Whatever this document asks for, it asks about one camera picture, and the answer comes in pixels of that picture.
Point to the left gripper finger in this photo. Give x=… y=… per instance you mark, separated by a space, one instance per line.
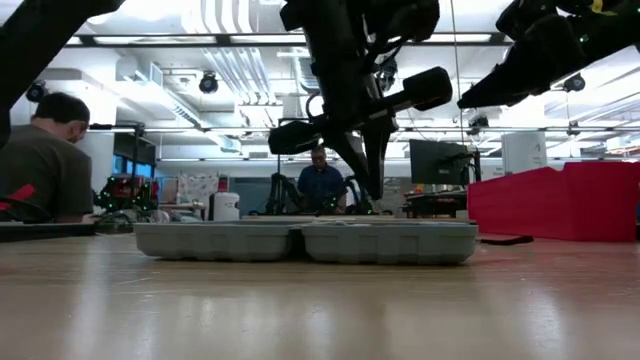
x=380 y=150
x=361 y=155

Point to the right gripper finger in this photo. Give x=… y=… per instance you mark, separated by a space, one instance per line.
x=505 y=87

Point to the grey-blue plastic tool case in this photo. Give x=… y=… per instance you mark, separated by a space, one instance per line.
x=390 y=245

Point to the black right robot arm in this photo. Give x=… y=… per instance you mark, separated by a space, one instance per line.
x=615 y=20

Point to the black computer monitor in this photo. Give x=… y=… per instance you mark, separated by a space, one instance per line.
x=437 y=162

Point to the white numbered pillar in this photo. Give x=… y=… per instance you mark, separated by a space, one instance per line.
x=524 y=152

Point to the dark desk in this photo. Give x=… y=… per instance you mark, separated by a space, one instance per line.
x=435 y=202

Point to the red fire extinguisher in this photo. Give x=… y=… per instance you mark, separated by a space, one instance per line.
x=223 y=184

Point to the white air purifier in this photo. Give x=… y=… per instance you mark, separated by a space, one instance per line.
x=224 y=207

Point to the black robot with green lights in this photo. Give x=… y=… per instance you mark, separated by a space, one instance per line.
x=127 y=192

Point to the grey crumpled heap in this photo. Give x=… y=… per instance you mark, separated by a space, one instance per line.
x=130 y=216

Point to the red flat object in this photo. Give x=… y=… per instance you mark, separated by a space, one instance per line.
x=17 y=195

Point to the silver ceiling duct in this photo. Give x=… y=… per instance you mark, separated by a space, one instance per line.
x=302 y=75

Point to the black ceiling camera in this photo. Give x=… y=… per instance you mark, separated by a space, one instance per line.
x=478 y=122
x=40 y=92
x=208 y=84
x=575 y=84

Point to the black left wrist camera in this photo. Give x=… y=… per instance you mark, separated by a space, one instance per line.
x=410 y=20

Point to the black robot station frame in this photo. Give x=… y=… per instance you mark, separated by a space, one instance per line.
x=278 y=167
x=136 y=150

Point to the red bin wall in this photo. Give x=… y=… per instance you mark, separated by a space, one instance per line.
x=575 y=200

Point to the black aluminium table frame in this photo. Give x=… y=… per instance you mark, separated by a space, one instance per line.
x=45 y=231

